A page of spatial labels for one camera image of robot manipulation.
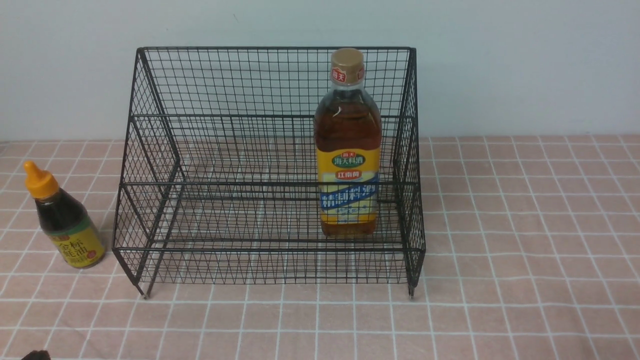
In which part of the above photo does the black wire mesh shelf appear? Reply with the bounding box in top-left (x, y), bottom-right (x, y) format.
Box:
top-left (112, 47), bottom-right (426, 298)

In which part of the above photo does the large amber cooking wine bottle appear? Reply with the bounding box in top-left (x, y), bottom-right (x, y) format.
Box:
top-left (313, 47), bottom-right (383, 238)

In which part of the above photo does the small dark soy sauce bottle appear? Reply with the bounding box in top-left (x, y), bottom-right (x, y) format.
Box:
top-left (23, 161), bottom-right (106, 269)

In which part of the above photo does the dark object at bottom edge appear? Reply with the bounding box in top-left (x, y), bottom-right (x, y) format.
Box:
top-left (22, 350), bottom-right (51, 360)

